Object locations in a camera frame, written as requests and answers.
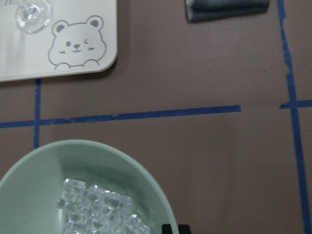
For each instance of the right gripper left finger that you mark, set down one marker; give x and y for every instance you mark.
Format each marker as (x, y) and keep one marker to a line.
(166, 229)

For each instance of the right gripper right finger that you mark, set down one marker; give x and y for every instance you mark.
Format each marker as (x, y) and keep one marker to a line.
(184, 229)

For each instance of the green bowl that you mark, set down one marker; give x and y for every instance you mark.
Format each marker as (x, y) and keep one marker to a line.
(30, 190)

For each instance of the clear ice cubes in bowl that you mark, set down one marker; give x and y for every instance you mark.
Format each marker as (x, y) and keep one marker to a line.
(95, 210)

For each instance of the cream bear tray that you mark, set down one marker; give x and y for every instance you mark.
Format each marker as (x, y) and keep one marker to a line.
(80, 38)

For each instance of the grey folded cloth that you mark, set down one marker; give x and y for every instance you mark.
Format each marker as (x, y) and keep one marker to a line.
(199, 10)

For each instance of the clear wine glass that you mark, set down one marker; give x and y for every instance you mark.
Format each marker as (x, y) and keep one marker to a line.
(33, 15)

